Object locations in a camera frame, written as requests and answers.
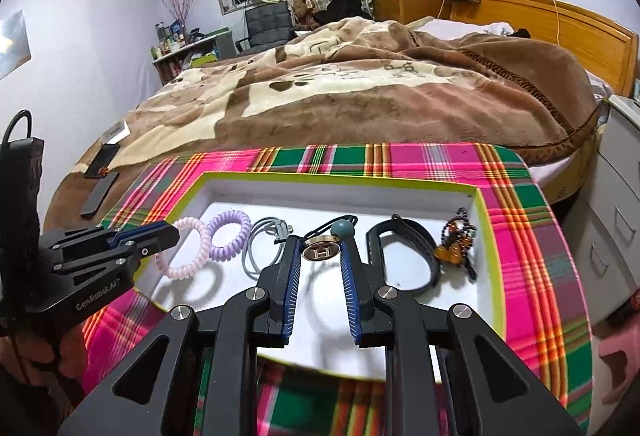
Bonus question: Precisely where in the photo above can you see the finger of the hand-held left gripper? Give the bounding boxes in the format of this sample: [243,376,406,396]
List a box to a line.
[42,222,170,251]
[50,228,181,277]

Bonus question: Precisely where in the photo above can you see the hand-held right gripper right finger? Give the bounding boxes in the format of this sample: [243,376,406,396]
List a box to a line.
[340,236,583,436]

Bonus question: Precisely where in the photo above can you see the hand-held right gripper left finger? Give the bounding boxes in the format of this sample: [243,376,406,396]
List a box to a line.
[57,236,303,436]

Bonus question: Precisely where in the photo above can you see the pink spiral hair tie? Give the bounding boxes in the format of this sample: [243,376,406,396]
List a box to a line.
[155,216,213,281]

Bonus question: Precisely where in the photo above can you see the black cord gold charm necklace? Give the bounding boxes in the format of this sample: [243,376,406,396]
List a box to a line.
[302,214,358,263]

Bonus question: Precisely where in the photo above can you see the grey cord loop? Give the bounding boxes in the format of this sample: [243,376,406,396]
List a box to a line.
[242,216,296,277]

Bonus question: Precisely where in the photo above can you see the black wristband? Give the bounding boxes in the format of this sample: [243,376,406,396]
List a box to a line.
[366,214,441,289]

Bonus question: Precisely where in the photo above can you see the purple spiral hair tie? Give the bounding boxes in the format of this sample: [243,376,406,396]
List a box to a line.
[206,211,252,261]

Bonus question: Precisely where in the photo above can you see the yellow-green shallow box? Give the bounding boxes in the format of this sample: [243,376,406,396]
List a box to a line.
[132,172,513,387]

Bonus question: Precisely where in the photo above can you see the amber beaded charm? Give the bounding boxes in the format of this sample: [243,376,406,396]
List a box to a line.
[434,208,478,279]

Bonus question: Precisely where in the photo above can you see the person's left hand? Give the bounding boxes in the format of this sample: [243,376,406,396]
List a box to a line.
[0,328,93,417]

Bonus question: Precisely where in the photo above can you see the black flat case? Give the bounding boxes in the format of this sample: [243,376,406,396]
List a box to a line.
[80,171,120,218]

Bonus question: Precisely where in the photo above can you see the black smartphone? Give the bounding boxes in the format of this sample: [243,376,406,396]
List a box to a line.
[84,143,122,180]

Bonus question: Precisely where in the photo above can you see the small white box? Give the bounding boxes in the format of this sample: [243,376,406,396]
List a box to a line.
[102,120,132,144]

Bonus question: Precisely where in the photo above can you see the group of bottles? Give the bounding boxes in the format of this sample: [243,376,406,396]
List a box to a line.
[150,20,193,61]

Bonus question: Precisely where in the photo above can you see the low shelf unit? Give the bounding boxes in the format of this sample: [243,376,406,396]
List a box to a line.
[152,28,238,84]

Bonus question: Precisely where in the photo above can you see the pink green plaid cloth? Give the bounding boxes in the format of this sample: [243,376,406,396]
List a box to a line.
[82,143,593,436]

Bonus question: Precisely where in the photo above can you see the brown cream blanket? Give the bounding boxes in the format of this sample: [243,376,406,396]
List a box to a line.
[42,16,601,227]

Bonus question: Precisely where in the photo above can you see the dried flower branches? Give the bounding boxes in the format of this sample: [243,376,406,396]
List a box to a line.
[160,0,208,41]

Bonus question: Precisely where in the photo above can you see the black office chair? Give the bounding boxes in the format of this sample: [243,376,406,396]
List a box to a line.
[235,0,298,54]

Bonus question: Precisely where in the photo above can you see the brown teddy bear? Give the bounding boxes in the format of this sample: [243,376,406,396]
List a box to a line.
[291,0,321,31]

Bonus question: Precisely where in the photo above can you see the pink slipper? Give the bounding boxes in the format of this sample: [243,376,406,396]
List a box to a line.
[597,323,640,407]

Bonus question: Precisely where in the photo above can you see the white nightstand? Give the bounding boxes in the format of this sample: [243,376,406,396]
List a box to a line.
[562,93,640,317]

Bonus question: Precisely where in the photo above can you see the white pillow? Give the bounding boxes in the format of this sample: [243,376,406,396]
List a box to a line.
[405,16,516,39]

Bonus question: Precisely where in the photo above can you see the black clothing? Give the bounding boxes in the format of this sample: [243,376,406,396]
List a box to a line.
[315,0,376,24]

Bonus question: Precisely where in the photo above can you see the wooden headboard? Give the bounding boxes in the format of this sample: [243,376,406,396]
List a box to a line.
[450,0,640,99]

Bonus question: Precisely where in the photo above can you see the black cable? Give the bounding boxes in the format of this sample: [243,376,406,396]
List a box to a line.
[1,110,32,147]

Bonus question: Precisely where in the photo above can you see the glossy wall poster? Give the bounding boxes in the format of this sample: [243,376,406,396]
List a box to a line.
[0,10,34,81]

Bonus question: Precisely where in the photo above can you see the yellow cable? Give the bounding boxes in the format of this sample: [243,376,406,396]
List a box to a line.
[439,0,562,47]

